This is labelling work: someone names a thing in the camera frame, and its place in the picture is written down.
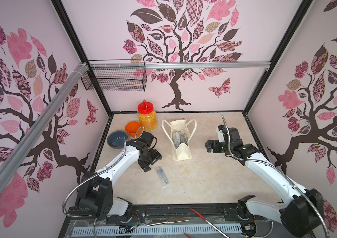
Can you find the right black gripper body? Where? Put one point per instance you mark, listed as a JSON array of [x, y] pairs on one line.
[[214, 145]]

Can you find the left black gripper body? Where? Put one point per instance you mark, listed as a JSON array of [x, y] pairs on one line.
[[150, 157]]

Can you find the blue label compass case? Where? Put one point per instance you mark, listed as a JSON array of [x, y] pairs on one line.
[[176, 139], [162, 176]]

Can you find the gold label compass case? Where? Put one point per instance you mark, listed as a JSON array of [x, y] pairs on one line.
[[184, 139]]

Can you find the cream canvas tote bag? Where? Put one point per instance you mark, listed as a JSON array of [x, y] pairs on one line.
[[183, 152]]

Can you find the right flexible metal conduit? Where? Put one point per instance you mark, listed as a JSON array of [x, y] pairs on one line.
[[299, 187]]

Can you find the flexible metal conduit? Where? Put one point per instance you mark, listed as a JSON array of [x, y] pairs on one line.
[[91, 178], [299, 187]]

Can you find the orange plastic cup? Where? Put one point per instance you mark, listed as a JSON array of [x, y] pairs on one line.
[[133, 129]]

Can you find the red lid corn flake jar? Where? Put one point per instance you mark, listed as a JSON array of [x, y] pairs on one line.
[[147, 115]]

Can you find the dark blue ceramic bowl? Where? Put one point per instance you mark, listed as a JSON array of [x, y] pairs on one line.
[[117, 139]]

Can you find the left flexible metal conduit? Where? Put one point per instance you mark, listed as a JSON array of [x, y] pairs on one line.
[[91, 178]]

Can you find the black wire mesh basket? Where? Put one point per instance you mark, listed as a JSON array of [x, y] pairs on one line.
[[116, 75]]

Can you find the black base frame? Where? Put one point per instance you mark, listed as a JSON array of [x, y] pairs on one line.
[[179, 214]]

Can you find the red handled tool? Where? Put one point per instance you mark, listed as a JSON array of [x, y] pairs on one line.
[[212, 225]]

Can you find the horizontal aluminium rail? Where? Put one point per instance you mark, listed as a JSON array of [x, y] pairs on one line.
[[182, 65]]

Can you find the white slotted cable duct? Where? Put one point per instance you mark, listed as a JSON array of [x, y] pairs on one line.
[[118, 231]]

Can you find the diagonal aluminium rail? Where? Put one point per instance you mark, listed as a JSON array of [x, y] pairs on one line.
[[11, 165]]

